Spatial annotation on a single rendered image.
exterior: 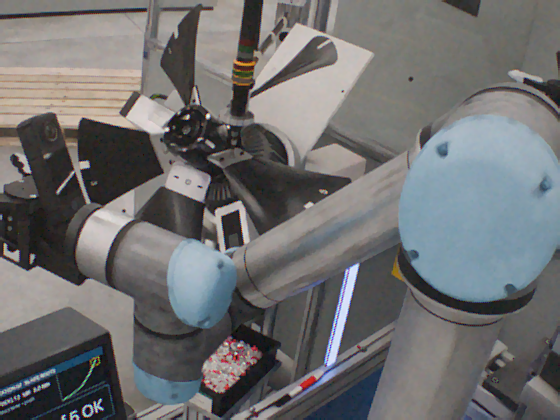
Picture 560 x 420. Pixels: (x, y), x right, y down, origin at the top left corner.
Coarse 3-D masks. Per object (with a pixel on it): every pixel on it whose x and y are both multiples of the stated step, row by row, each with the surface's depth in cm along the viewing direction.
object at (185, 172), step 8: (176, 168) 154; (184, 168) 154; (192, 168) 155; (168, 176) 153; (184, 176) 154; (192, 176) 155; (200, 176) 155; (208, 176) 156; (168, 184) 153; (176, 184) 153; (184, 184) 154; (192, 184) 155; (200, 184) 155; (184, 192) 154; (192, 192) 154; (200, 192) 155; (200, 200) 155
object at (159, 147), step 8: (152, 136) 160; (160, 136) 159; (152, 144) 161; (160, 144) 160; (160, 152) 161; (168, 152) 161; (160, 160) 162; (168, 160) 162; (176, 160) 161; (168, 168) 163
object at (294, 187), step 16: (256, 160) 150; (240, 176) 144; (256, 176) 144; (272, 176) 144; (288, 176) 145; (304, 176) 145; (320, 176) 145; (336, 176) 144; (240, 192) 140; (256, 192) 140; (272, 192) 140; (288, 192) 140; (304, 192) 140; (256, 208) 137; (272, 208) 137; (288, 208) 137; (304, 208) 137; (256, 224) 135; (272, 224) 135
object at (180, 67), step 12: (192, 12) 167; (180, 24) 171; (192, 24) 165; (180, 36) 169; (192, 36) 163; (180, 48) 168; (192, 48) 162; (168, 60) 175; (180, 60) 167; (192, 60) 161; (168, 72) 176; (180, 72) 168; (192, 72) 160; (180, 84) 169; (192, 84) 159; (180, 96) 170
